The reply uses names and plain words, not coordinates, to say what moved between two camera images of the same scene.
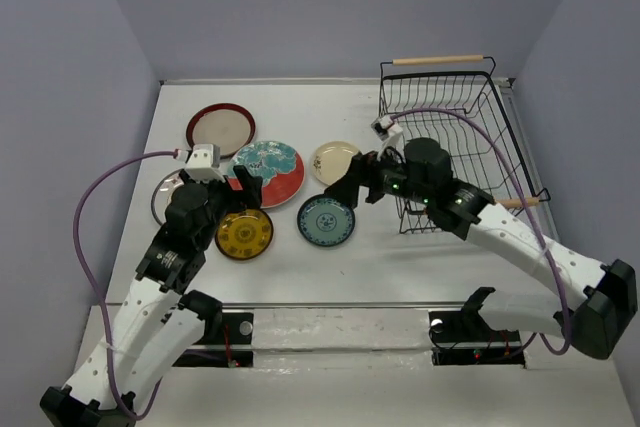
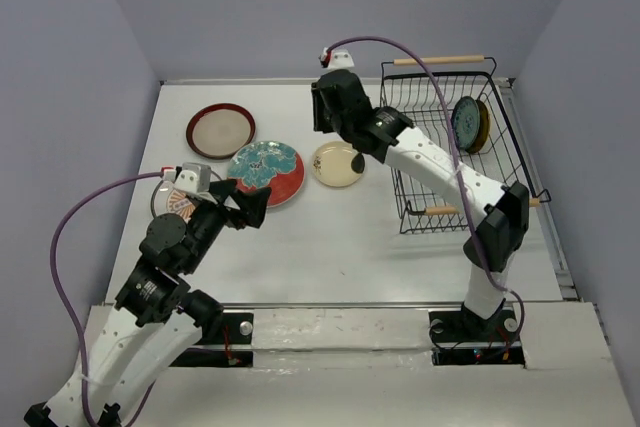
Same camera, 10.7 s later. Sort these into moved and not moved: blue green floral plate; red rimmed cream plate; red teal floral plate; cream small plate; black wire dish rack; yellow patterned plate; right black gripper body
Moved: right black gripper body; blue green floral plate; yellow patterned plate
Not moved: red rimmed cream plate; cream small plate; red teal floral plate; black wire dish rack
